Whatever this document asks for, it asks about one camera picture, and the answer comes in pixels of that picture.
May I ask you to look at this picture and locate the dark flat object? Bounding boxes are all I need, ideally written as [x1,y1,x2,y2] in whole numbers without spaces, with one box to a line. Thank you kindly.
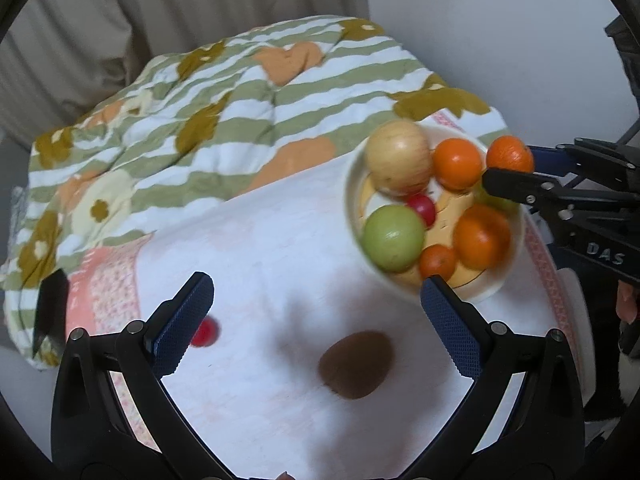
[32,269,71,358]

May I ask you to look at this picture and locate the red cherry tomato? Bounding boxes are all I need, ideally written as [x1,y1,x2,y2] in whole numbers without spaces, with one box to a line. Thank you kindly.
[406,194,437,227]
[190,316,220,348]

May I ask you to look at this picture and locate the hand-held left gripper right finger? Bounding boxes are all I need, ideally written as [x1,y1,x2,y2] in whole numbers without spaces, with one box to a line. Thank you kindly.
[400,274,586,480]

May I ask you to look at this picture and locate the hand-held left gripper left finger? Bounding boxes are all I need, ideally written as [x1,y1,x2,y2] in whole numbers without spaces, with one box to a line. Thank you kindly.
[51,271,236,480]

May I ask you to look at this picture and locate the small mandarin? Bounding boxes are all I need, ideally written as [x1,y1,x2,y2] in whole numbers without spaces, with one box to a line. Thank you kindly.
[419,244,458,282]

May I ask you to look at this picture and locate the yellow apple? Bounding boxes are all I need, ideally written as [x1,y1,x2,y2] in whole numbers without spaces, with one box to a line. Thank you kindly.
[363,121,433,197]

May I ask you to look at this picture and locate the medium orange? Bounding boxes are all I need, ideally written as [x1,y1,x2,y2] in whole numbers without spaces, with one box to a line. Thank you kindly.
[432,138,485,191]
[486,135,535,173]

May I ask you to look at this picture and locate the cartoon print plate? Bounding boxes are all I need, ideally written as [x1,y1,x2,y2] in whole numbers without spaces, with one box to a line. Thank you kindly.
[346,122,526,303]

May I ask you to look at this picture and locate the striped floral blanket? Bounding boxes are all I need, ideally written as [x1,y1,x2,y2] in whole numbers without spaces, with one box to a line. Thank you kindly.
[0,15,506,371]

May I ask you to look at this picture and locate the pink and white cloth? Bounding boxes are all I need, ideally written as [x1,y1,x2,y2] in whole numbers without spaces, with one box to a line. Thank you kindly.
[65,110,586,480]

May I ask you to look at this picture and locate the small green fruit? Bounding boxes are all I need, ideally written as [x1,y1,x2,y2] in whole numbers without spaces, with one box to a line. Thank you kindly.
[472,180,518,213]

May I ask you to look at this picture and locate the person's right hand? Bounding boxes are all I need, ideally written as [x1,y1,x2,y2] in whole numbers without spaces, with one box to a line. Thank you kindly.
[615,280,640,323]

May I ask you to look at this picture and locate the large green fruit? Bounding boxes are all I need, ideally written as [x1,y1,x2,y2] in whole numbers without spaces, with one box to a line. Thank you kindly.
[362,205,427,271]

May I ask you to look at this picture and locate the grey patterned cloth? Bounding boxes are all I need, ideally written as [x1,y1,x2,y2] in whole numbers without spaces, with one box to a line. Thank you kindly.
[7,185,33,246]

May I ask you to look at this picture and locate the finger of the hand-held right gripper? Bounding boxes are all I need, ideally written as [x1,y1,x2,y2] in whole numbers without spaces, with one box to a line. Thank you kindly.
[529,139,640,196]
[482,168,581,221]

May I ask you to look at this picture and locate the large orange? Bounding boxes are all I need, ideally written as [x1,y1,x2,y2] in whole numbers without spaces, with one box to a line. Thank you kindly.
[454,205,512,270]

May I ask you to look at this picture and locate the brown kiwi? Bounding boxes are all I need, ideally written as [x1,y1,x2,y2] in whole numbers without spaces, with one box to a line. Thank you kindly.
[318,331,394,401]

